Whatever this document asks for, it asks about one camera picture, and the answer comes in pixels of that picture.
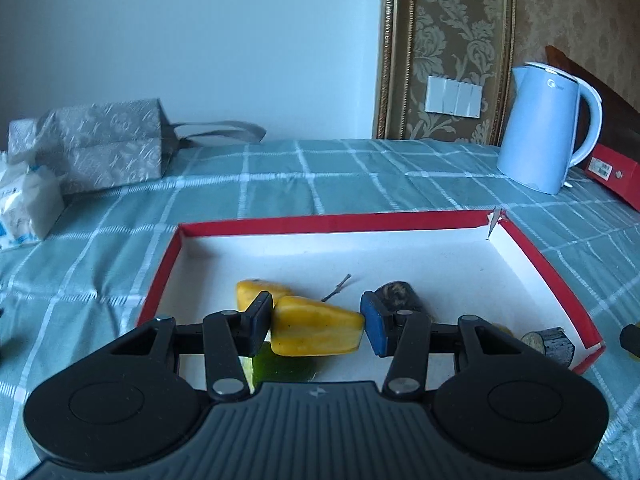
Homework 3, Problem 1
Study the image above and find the yellow bell pepper piece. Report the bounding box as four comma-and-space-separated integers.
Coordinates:
236, 279, 295, 313
270, 296, 366, 358

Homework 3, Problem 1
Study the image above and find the teal checked cloth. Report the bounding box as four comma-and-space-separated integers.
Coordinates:
0, 138, 640, 480

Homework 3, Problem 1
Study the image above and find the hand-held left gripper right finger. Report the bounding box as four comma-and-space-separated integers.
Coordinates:
361, 291, 531, 401

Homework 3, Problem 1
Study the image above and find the tissue pack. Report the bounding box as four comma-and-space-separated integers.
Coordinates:
0, 152, 67, 251

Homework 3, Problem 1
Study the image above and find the gold framed wall panel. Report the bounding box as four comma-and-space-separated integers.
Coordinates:
375, 0, 516, 146

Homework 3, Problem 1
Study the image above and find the dark eggplant piece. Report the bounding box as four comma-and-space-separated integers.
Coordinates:
374, 282, 436, 322
521, 327, 577, 371

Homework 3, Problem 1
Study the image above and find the white wall switch panel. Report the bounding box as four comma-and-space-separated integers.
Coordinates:
425, 75, 484, 118

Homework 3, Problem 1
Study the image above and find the small brown twig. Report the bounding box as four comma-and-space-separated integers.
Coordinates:
321, 274, 352, 303

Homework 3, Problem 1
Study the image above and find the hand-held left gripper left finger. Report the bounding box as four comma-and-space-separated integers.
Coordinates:
107, 292, 274, 402

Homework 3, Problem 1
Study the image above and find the green cucumber piece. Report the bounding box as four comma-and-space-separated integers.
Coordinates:
240, 347, 317, 391

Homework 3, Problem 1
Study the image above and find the red cardboard tray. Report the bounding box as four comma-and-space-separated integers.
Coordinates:
136, 208, 607, 396

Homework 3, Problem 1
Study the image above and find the light blue electric kettle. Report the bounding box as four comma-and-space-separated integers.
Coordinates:
496, 61, 603, 195

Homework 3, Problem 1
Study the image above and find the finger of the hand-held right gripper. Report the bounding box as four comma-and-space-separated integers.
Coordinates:
619, 324, 640, 361

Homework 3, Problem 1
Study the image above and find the red box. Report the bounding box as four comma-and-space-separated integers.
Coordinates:
582, 143, 640, 211

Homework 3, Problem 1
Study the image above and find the grey patterned gift bag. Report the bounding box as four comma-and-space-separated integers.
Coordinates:
7, 98, 267, 196

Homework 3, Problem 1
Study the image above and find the brown wooden headboard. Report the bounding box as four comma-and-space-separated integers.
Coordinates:
544, 45, 640, 166

